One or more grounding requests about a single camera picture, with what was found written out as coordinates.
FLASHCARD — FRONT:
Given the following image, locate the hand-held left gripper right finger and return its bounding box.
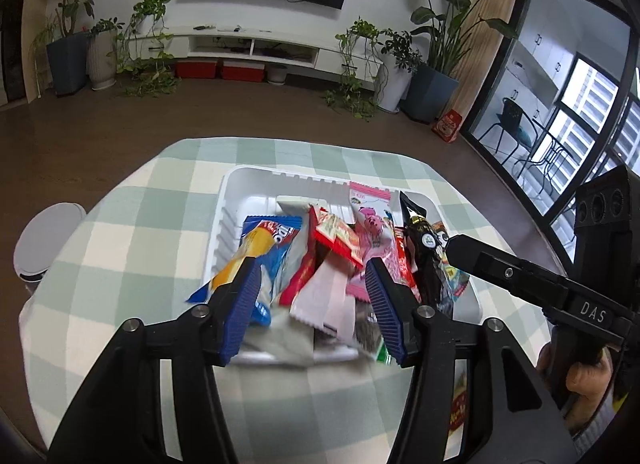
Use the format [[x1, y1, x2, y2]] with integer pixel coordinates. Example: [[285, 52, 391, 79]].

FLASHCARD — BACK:
[[365, 258, 576, 464]]

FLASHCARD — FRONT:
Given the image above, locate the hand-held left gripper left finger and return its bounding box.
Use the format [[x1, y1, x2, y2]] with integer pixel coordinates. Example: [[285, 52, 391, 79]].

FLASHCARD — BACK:
[[47, 257, 262, 464]]

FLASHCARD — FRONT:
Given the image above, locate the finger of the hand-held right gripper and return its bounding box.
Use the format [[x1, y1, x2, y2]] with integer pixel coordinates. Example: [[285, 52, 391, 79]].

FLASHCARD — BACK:
[[446, 234, 571, 317]]

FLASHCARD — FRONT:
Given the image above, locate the dark grey snack packet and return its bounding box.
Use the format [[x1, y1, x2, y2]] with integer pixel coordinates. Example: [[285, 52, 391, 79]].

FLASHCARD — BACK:
[[354, 301, 392, 366]]

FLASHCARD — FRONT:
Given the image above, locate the panda print snack packet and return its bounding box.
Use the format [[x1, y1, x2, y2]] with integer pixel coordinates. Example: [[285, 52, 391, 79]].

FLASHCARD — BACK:
[[434, 221, 472, 317]]

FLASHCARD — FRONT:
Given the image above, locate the small red and brown packet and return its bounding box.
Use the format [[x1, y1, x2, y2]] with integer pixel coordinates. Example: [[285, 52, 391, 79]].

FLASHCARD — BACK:
[[393, 225, 417, 290]]

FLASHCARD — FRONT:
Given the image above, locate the black snack packet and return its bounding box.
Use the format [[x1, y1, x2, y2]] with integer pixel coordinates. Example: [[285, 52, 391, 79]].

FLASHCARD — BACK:
[[398, 191, 451, 315]]

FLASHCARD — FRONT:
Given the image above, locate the pale pink snack packet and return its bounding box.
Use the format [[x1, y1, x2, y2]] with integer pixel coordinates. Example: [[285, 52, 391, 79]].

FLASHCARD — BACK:
[[289, 258, 357, 341]]

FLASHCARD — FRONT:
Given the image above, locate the blue packet with yellow cake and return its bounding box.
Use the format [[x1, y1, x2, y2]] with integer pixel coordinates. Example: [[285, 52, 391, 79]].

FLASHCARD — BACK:
[[186, 215, 306, 326]]

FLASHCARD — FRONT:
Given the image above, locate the red-ended white floral snack packet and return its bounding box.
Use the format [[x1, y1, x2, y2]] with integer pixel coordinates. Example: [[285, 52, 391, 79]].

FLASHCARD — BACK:
[[307, 204, 365, 271]]

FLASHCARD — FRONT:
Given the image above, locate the white plastic tray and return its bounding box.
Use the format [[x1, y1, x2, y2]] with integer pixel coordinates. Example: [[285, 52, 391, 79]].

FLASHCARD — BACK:
[[202, 164, 483, 365]]

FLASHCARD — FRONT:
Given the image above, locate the person's right forearm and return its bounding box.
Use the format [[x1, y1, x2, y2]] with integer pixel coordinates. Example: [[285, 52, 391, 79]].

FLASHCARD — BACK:
[[570, 379, 636, 457]]

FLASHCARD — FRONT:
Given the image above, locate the person's right hand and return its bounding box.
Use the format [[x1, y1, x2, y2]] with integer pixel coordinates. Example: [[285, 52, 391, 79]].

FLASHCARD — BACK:
[[537, 343, 616, 437]]

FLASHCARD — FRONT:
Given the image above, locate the pale grey-green snack packet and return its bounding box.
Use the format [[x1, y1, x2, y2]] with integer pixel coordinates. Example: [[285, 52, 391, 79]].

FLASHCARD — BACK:
[[276, 195, 314, 219]]

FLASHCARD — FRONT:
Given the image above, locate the black metal outdoor table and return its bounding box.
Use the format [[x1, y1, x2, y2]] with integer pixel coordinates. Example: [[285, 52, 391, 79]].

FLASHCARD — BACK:
[[515, 130, 573, 195]]

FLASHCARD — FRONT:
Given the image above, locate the red paper bag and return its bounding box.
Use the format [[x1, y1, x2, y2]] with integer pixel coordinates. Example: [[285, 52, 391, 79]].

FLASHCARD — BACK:
[[431, 108, 464, 145]]

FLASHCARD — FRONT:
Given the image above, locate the black chair with teal seat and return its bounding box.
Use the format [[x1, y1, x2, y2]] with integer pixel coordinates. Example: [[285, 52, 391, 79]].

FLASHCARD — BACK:
[[477, 96, 545, 157]]

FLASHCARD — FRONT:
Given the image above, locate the broad-leaf plant in blue-grey pot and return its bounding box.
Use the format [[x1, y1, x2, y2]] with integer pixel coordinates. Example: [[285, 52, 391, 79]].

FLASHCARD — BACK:
[[396, 0, 522, 125]]

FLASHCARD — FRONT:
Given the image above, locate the white round stool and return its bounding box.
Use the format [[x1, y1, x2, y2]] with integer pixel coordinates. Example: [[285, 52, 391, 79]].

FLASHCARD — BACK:
[[13, 202, 88, 296]]

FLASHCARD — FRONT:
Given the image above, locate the bushy plant in white pot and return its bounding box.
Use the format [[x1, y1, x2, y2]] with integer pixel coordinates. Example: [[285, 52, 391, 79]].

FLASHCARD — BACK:
[[374, 28, 425, 114]]

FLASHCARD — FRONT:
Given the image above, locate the red storage box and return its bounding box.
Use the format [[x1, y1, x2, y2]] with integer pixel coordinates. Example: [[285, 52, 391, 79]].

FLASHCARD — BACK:
[[220, 60, 266, 82], [175, 58, 219, 80]]

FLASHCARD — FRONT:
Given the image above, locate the black-framed glass door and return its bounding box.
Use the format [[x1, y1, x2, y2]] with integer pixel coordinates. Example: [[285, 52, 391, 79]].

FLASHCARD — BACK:
[[459, 0, 640, 270]]

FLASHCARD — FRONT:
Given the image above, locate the trailing vine plant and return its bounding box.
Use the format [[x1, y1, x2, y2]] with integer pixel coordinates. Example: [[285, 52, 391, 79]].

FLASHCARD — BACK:
[[115, 0, 183, 99]]

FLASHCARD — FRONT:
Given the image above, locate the white TV cabinet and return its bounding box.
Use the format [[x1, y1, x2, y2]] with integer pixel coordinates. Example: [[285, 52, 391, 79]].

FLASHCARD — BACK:
[[167, 30, 383, 84]]

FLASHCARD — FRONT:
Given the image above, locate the small plant in ribbed white pot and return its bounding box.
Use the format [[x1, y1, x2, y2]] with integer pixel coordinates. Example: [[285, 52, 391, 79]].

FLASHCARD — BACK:
[[85, 16, 127, 92]]

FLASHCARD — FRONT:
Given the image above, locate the slim tree in blue-grey pot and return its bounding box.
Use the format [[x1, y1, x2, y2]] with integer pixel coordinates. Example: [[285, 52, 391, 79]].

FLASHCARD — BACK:
[[30, 0, 111, 98]]

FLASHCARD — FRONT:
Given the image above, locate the trailing plant on wire stand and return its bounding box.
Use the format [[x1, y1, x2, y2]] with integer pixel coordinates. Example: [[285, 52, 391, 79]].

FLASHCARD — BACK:
[[321, 16, 387, 121]]

